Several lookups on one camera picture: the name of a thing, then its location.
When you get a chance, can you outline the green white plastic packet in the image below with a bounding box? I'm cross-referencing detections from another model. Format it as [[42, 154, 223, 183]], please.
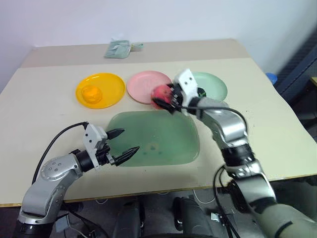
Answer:
[[104, 39, 132, 60]]

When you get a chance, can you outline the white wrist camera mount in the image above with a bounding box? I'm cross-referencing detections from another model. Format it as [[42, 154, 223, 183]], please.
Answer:
[[82, 123, 108, 171], [173, 68, 199, 117]]

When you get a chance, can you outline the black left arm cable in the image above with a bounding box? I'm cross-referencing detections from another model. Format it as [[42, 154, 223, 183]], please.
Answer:
[[31, 121, 89, 185]]

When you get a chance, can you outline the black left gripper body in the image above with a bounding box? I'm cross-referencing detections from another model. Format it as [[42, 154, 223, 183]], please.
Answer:
[[95, 139, 116, 168]]

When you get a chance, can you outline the black cable bundle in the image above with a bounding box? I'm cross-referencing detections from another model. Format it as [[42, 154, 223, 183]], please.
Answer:
[[212, 165, 240, 238]]

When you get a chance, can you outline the blue round object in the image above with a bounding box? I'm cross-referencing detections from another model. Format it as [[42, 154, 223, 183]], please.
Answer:
[[265, 72, 278, 84]]

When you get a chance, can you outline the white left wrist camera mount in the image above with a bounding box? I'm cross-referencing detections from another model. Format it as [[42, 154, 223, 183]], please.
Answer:
[[82, 123, 108, 171]]

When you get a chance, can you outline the dark rounded shape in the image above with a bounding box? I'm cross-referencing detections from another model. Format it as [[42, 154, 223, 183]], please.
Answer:
[[172, 195, 225, 238], [111, 195, 146, 238]]

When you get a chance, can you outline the large green translucent tray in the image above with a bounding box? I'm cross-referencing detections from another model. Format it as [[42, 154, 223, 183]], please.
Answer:
[[106, 110, 201, 168]]

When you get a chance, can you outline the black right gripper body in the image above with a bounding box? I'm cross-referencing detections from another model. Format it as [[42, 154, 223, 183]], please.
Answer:
[[169, 83, 186, 112]]

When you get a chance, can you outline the dark blue ribbed panel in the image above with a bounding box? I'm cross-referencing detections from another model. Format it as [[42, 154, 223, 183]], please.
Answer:
[[274, 37, 317, 131]]

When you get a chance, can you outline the pink plate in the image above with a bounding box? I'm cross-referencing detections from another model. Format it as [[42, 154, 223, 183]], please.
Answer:
[[126, 70, 173, 105]]

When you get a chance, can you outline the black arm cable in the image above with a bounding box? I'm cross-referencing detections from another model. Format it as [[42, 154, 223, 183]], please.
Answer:
[[31, 121, 89, 185], [173, 103, 249, 136]]

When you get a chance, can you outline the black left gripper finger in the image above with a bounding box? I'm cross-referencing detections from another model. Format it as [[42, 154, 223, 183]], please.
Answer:
[[106, 128, 126, 140], [114, 146, 141, 167]]

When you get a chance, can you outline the white thin cable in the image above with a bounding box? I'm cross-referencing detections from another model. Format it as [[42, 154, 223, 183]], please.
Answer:
[[192, 190, 216, 203]]

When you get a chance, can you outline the light green plate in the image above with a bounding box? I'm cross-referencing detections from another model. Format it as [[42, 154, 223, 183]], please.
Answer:
[[190, 71, 228, 102]]

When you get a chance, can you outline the red round toy fruit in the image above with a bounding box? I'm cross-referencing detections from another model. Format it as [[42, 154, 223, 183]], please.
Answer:
[[150, 84, 173, 110]]

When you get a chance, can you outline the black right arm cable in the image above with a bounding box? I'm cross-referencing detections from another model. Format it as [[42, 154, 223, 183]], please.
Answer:
[[173, 103, 249, 136]]

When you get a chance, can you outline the yellow plate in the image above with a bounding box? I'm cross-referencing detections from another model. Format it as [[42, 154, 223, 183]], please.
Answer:
[[75, 72, 126, 110]]

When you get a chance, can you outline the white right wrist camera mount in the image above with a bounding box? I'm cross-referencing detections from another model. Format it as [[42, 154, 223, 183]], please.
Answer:
[[173, 68, 199, 117]]

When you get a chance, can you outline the small grey box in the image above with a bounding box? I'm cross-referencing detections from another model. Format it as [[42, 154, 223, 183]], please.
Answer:
[[54, 215, 70, 232]]

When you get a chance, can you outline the orange round toy fruit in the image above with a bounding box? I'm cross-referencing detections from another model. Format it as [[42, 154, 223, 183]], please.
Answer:
[[81, 85, 105, 105]]

